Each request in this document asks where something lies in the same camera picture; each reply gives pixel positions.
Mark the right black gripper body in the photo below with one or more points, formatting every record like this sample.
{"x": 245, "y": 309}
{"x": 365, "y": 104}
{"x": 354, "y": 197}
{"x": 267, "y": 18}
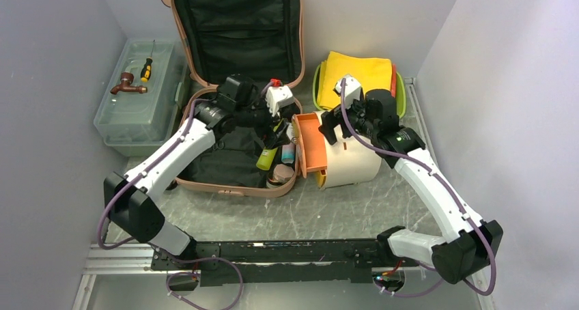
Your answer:
{"x": 361, "y": 124}

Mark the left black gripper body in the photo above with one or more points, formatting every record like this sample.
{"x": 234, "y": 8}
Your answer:
{"x": 259, "y": 117}

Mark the yellow cloth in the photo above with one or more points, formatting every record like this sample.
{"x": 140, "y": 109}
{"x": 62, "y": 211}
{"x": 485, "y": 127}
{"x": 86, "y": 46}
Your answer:
{"x": 372, "y": 73}

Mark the green plastic tray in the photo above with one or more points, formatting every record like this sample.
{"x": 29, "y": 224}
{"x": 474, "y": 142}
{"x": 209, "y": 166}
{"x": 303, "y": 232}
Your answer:
{"x": 400, "y": 96}

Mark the cream appliance with orange rim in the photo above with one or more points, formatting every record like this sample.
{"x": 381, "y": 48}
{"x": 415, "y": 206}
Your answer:
{"x": 343, "y": 163}

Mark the red printed package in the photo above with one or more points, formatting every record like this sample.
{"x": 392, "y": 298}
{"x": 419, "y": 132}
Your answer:
{"x": 393, "y": 87}

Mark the pink hard-shell suitcase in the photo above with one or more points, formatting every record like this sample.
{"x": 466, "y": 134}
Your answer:
{"x": 258, "y": 40}

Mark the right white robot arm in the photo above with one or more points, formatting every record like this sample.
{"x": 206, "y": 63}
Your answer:
{"x": 425, "y": 195}

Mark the pink blue spray bottle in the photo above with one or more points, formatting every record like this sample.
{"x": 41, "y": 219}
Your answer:
{"x": 288, "y": 153}

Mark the green yellow bottle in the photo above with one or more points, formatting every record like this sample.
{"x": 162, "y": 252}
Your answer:
{"x": 266, "y": 159}

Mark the pink hexagonal lid jar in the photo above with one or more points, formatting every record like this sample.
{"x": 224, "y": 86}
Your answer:
{"x": 281, "y": 174}

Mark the translucent plastic toolbox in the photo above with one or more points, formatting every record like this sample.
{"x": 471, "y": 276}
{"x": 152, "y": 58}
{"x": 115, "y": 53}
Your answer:
{"x": 138, "y": 124}

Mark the yellow black screwdriver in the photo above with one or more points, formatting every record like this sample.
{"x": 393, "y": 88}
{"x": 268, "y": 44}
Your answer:
{"x": 146, "y": 70}

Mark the brown brass faucet valve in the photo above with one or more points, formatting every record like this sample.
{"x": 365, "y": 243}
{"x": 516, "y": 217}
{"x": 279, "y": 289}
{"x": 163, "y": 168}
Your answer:
{"x": 125, "y": 85}

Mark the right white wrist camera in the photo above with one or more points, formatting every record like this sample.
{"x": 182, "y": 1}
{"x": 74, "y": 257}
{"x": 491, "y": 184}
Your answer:
{"x": 348, "y": 90}

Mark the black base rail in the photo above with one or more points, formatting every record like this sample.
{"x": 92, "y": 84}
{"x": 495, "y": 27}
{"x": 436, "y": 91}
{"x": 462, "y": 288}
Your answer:
{"x": 354, "y": 260}

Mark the aluminium frame profile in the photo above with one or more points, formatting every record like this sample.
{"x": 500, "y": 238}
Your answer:
{"x": 137, "y": 259}

